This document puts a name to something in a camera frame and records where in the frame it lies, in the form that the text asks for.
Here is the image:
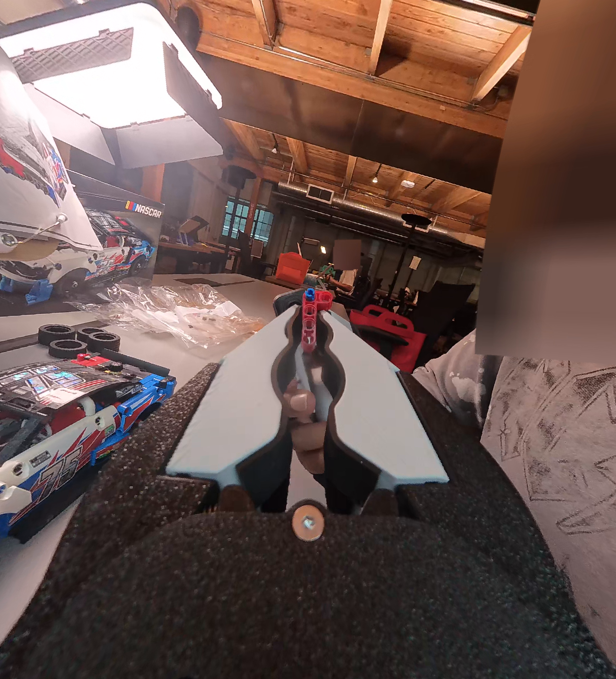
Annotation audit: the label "red plastic carrier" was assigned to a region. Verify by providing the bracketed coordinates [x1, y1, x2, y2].
[350, 305, 427, 375]

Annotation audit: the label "toy race car model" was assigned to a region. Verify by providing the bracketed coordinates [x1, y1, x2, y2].
[0, 353, 177, 547]

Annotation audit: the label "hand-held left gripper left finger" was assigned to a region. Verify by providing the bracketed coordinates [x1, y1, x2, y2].
[166, 308, 303, 512]

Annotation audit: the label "white instruction booklet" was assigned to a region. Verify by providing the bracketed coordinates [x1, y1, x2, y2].
[0, 11, 104, 261]

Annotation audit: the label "crumpled clear plastic bags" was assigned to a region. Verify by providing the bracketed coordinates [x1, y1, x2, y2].
[69, 283, 264, 349]

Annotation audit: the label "red storage bin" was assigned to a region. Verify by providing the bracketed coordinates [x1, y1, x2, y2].
[277, 252, 309, 284]

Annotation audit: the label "black round lamp on stand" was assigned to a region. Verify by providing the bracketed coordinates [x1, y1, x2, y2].
[401, 212, 432, 298]
[223, 164, 258, 266]

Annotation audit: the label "window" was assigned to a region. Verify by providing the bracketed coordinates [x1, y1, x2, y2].
[225, 196, 275, 245]

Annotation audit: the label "person's printed sweatshirt torso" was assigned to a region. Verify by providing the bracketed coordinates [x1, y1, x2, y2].
[478, 354, 616, 679]

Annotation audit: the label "silver ventilation duct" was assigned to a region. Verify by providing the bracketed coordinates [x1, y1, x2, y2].
[278, 180, 486, 235]

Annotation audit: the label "person's right forearm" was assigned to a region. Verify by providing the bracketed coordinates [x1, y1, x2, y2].
[413, 329, 500, 431]

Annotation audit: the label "softbox studio light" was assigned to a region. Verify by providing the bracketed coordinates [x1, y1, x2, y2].
[0, 2, 225, 170]

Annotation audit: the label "red toy beam piece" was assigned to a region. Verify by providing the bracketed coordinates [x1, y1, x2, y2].
[301, 291, 333, 354]

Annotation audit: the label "toy car packaging box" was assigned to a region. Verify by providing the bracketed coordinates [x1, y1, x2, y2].
[0, 170, 166, 319]

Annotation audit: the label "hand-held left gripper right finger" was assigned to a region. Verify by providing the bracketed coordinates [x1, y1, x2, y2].
[320, 310, 451, 513]

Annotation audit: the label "person's right hand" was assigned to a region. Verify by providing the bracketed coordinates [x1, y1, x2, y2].
[285, 379, 327, 475]

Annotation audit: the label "grey desk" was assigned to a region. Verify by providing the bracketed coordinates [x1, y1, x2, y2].
[0, 272, 353, 679]

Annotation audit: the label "metal page holder clip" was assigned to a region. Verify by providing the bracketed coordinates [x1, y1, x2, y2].
[0, 212, 71, 248]

